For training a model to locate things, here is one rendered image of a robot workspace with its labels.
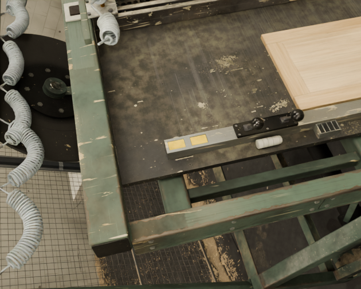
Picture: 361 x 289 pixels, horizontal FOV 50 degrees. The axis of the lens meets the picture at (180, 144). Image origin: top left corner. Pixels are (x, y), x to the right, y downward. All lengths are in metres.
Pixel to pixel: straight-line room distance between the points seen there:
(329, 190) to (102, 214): 0.62
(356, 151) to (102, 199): 0.83
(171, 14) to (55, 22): 5.59
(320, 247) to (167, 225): 1.02
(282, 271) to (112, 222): 1.24
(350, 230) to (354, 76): 0.68
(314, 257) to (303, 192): 0.85
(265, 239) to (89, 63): 2.32
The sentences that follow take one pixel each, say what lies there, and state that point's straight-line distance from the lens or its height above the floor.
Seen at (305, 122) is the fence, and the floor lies 1.33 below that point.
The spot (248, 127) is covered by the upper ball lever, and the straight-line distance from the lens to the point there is 1.19.
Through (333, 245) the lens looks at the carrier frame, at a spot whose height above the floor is 0.79.
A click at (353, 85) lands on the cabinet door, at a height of 1.12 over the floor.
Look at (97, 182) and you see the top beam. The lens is 1.08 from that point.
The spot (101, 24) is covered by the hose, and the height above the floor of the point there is 1.90.
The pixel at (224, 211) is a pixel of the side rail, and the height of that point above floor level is 1.63.
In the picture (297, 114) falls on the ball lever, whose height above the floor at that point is 1.46.
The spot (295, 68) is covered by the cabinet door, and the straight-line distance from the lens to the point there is 1.46.
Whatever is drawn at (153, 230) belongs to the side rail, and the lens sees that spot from 1.05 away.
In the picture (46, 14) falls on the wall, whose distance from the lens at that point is 7.03.
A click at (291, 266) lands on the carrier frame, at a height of 0.79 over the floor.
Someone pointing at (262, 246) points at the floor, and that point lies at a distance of 3.31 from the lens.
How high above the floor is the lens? 2.30
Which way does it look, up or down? 32 degrees down
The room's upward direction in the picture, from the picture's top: 83 degrees counter-clockwise
